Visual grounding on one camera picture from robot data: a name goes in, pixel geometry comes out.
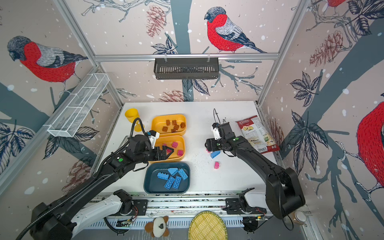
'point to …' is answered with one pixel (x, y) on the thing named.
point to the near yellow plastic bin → (168, 140)
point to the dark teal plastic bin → (153, 185)
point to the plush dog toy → (158, 228)
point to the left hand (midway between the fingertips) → (170, 148)
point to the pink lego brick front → (216, 165)
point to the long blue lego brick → (162, 175)
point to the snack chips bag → (257, 134)
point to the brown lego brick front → (165, 129)
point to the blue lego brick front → (169, 183)
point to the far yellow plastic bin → (169, 125)
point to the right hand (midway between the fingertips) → (211, 141)
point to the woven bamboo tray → (207, 225)
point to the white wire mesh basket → (72, 113)
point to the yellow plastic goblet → (131, 114)
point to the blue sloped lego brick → (173, 171)
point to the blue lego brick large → (176, 182)
